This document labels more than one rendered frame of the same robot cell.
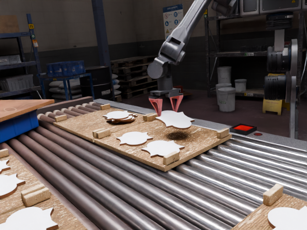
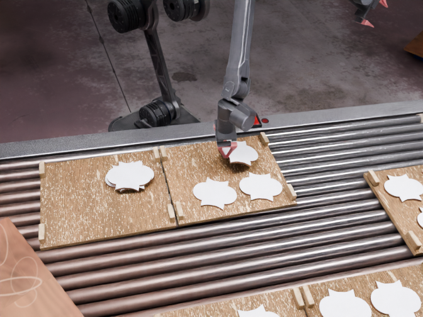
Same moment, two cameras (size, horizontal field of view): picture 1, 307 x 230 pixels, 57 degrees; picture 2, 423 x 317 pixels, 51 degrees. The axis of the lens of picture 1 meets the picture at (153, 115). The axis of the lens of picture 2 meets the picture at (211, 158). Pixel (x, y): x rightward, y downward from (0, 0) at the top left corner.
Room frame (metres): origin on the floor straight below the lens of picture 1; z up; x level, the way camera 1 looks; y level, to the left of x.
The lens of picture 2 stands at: (0.69, 1.00, 2.09)
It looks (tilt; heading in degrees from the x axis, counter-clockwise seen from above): 45 degrees down; 291
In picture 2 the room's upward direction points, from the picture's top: 6 degrees clockwise
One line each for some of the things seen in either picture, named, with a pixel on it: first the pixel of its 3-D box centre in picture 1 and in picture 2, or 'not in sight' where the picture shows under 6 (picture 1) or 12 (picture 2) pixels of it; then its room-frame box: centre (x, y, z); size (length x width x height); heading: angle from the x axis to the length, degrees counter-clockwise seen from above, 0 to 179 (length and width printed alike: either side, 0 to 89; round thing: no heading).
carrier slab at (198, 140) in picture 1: (160, 138); (225, 176); (1.02, -0.02, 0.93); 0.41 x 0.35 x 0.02; 40
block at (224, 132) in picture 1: (223, 133); (264, 139); (0.96, -0.25, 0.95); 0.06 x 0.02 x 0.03; 130
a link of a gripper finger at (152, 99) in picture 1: (161, 104); (225, 144); (1.04, -0.03, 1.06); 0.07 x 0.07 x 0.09; 31
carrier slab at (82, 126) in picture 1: (103, 121); (105, 194); (1.34, 0.25, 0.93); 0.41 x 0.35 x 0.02; 40
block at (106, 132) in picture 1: (103, 133); (179, 211); (1.09, 0.21, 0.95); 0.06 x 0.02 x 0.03; 130
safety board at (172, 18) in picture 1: (173, 25); not in sight; (7.02, -0.68, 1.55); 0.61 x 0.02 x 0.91; 46
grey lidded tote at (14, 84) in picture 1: (16, 82); not in sight; (5.06, 2.39, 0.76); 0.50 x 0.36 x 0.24; 142
